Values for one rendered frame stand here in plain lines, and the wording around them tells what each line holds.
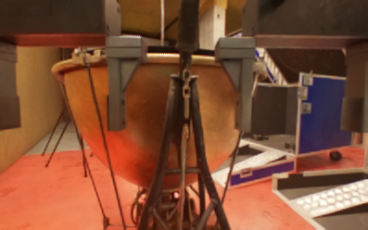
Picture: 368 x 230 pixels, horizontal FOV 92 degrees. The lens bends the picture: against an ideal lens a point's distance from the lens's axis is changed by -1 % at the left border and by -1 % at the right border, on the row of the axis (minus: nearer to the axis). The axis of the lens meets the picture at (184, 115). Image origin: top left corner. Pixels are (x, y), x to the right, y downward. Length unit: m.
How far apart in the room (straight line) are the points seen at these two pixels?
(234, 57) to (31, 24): 0.21
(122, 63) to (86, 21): 0.05
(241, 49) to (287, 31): 0.05
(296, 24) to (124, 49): 0.18
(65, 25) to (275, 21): 0.21
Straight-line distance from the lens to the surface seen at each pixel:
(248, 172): 1.66
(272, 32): 0.22
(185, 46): 0.31
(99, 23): 0.22
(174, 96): 0.32
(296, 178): 1.70
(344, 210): 1.54
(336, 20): 0.25
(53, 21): 0.24
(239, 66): 0.22
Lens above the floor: 0.69
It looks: 4 degrees down
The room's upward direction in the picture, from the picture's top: straight up
